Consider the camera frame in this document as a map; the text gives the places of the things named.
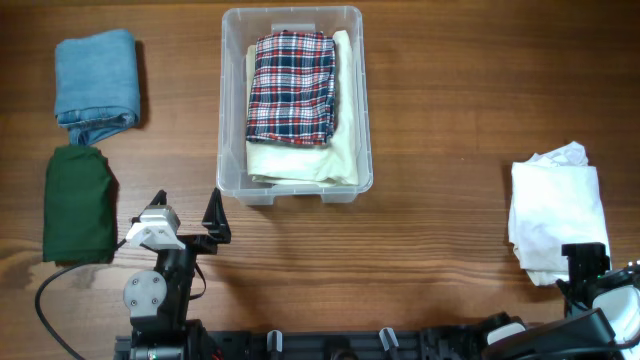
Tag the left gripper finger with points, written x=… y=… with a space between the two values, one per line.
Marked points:
x=160 y=199
x=215 y=221

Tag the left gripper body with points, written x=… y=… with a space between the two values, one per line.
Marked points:
x=199 y=244

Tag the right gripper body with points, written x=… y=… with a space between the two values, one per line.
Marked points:
x=584 y=267

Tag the white cloth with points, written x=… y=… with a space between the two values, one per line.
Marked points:
x=555 y=201

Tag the dark green cloth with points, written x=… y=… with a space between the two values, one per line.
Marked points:
x=79 y=216

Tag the cream cloth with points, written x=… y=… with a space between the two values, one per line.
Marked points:
x=332 y=165

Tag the plaid flannel shirt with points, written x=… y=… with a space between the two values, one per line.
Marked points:
x=293 y=91

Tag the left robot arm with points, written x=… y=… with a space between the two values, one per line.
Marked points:
x=158 y=299

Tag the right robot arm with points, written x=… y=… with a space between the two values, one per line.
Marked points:
x=601 y=314

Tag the folded blue denim jeans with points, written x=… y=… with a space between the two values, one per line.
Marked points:
x=97 y=86

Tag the clear plastic storage bin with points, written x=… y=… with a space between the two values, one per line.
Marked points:
x=241 y=28

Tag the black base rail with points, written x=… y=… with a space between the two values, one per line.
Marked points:
x=447 y=343

